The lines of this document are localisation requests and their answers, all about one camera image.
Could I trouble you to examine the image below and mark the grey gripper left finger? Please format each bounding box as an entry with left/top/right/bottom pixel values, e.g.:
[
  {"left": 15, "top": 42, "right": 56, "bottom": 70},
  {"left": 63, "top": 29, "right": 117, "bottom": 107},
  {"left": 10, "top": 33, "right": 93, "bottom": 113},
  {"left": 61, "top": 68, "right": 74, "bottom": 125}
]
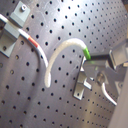
[{"left": 81, "top": 61, "right": 128, "bottom": 102}]

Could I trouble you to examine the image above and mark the grey cable clip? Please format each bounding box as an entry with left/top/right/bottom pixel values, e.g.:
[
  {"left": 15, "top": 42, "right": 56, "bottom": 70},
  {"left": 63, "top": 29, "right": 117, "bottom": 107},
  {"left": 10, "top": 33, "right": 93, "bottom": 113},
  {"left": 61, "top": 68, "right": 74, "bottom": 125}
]
[
  {"left": 73, "top": 71, "right": 92, "bottom": 100},
  {"left": 10, "top": 1, "right": 30, "bottom": 27},
  {"left": 0, "top": 24, "right": 19, "bottom": 57}
]

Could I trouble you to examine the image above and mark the left grey cable clip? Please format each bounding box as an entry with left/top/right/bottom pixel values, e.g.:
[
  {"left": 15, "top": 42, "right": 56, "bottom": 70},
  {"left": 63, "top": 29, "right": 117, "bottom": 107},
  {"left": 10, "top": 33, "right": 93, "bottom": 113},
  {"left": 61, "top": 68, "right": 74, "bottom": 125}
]
[{"left": 73, "top": 71, "right": 92, "bottom": 100}]

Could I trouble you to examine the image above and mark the right grey cable clip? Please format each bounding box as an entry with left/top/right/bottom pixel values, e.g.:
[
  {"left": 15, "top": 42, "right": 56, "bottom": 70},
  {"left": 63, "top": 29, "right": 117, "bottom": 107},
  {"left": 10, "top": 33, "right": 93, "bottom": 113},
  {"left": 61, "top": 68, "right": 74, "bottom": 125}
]
[{"left": 10, "top": 1, "right": 30, "bottom": 27}]

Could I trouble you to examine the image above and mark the white cable with coloured marks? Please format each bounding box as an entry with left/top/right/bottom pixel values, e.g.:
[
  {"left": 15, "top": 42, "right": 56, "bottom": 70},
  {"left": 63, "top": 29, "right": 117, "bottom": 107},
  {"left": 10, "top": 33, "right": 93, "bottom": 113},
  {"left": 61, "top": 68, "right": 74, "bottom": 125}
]
[{"left": 0, "top": 13, "right": 119, "bottom": 107}]

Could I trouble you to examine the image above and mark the middle grey cable clip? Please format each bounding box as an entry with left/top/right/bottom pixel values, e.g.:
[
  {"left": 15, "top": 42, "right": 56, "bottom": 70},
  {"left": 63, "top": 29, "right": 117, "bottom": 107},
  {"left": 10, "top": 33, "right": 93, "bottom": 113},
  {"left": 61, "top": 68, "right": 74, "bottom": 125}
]
[{"left": 0, "top": 24, "right": 19, "bottom": 57}]

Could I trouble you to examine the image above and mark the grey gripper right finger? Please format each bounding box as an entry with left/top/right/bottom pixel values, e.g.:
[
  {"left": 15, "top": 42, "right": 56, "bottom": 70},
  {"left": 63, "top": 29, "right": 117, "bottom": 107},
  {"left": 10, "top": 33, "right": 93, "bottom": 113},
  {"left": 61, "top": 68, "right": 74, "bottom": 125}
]
[{"left": 89, "top": 42, "right": 128, "bottom": 69}]

